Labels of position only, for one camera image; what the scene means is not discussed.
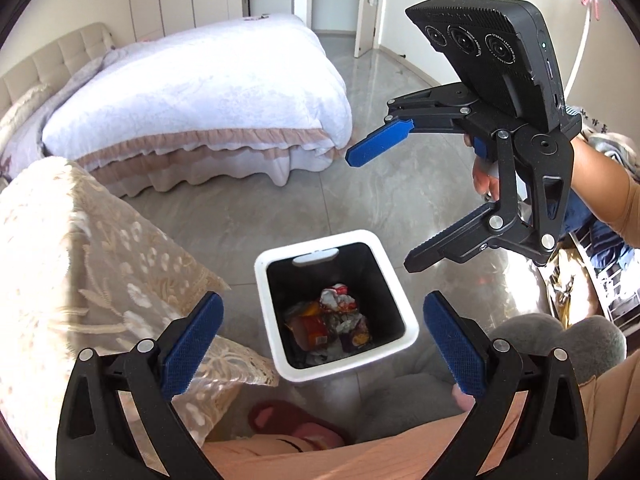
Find white square trash bin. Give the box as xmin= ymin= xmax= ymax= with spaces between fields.
xmin=254 ymin=230 xmax=420 ymax=385

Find beige lace cloth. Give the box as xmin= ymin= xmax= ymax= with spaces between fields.
xmin=0 ymin=157 xmax=279 ymax=461

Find patterned grey clothing pile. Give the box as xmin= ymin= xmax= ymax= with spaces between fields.
xmin=575 ymin=105 xmax=640 ymax=182

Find orange snack packet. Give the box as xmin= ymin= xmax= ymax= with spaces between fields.
xmin=286 ymin=302 xmax=334 ymax=349

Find bed with white quilt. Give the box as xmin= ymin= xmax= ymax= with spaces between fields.
xmin=42 ymin=12 xmax=354 ymax=199

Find person's peach trousers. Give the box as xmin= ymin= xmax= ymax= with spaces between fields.
xmin=205 ymin=355 xmax=640 ymax=480

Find red slipper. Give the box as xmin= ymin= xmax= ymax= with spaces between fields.
xmin=248 ymin=400 xmax=352 ymax=452

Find beige padded bed headboard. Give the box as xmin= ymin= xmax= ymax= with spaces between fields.
xmin=0 ymin=22 xmax=112 ymax=121

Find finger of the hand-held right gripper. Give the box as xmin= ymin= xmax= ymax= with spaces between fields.
xmin=345 ymin=87 xmax=475 ymax=167
xmin=404 ymin=129 xmax=532 ymax=274

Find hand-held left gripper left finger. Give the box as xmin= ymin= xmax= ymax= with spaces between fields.
xmin=56 ymin=291 xmax=225 ymax=480

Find silver wrapper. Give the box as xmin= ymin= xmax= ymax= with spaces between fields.
xmin=325 ymin=310 xmax=362 ymax=337

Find person's right forearm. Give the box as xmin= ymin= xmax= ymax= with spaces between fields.
xmin=569 ymin=135 xmax=640 ymax=252

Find white door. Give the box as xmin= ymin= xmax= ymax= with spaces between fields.
xmin=354 ymin=0 xmax=396 ymax=59

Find white curved pole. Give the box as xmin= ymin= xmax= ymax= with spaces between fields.
xmin=564 ymin=0 xmax=597 ymax=97

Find white wire rack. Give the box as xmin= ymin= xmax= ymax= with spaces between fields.
xmin=565 ymin=230 xmax=640 ymax=327

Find red and white wrapper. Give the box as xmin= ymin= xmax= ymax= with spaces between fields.
xmin=320 ymin=284 xmax=359 ymax=314

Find person's right hand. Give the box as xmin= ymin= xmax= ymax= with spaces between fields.
xmin=462 ymin=132 xmax=501 ymax=202

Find grey fuzzy slippers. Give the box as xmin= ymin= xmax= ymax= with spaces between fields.
xmin=357 ymin=312 xmax=628 ymax=443

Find dark blue clothing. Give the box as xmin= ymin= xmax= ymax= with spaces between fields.
xmin=545 ymin=190 xmax=632 ymax=272

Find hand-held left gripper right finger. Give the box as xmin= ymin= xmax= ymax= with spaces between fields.
xmin=422 ymin=290 xmax=589 ymax=480

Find dark purple snack packet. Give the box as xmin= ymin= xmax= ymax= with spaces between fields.
xmin=340 ymin=317 xmax=374 ymax=354

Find grey bed sheet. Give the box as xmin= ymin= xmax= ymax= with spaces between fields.
xmin=0 ymin=50 xmax=136 ymax=181

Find yellow bag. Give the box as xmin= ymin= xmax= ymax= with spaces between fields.
xmin=542 ymin=250 xmax=602 ymax=322

